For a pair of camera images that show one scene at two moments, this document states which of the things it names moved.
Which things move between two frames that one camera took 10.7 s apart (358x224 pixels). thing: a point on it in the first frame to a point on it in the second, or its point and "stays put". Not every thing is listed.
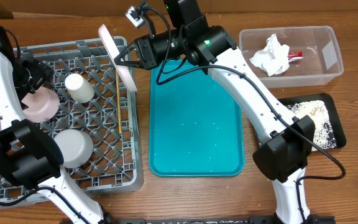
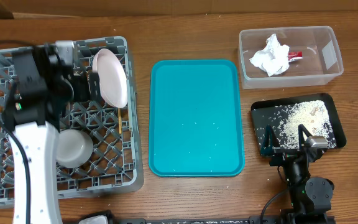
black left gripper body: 32,76 to 81,92
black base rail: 309,219 stays put
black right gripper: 145,55 to 283,155
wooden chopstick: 119,116 stays put
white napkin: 274,59 stays put
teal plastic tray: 195,127 stays put
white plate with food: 114,50 to 113,79
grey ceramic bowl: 77,147 stays put
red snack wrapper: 293,56 stays put
